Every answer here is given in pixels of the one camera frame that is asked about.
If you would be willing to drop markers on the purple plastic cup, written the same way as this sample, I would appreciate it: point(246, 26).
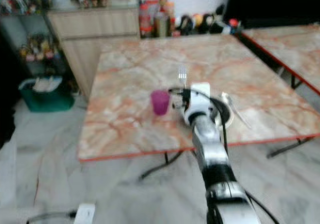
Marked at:
point(160, 103)

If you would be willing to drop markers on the white power adapter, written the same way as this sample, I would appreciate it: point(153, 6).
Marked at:
point(85, 214)

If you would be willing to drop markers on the green plastic basket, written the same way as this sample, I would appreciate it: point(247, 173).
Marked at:
point(45, 98)

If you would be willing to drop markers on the light wooden cabinet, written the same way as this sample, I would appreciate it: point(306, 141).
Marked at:
point(90, 36)

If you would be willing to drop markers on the black television screen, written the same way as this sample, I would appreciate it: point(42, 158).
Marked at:
point(270, 1)

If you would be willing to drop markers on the marble table with black frame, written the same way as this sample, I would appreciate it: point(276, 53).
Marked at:
point(290, 46)

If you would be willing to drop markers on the silver fork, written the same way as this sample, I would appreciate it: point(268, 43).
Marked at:
point(182, 76)

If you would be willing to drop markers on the metal can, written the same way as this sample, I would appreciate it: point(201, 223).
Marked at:
point(161, 25)

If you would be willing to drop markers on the black plush toys row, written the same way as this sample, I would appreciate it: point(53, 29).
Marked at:
point(202, 24)

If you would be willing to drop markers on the marble table with red edge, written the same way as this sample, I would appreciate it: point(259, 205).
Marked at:
point(125, 74)

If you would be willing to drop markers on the bottle with orange lid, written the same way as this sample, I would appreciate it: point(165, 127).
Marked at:
point(163, 2)

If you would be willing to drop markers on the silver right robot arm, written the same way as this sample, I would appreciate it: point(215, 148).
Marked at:
point(210, 144)

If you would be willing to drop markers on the silver spoon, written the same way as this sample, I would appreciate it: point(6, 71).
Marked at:
point(236, 110)

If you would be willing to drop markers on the glass shelf with figurines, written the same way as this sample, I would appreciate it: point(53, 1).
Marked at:
point(30, 31)

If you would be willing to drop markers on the red plastic jar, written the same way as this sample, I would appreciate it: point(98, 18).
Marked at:
point(145, 20)

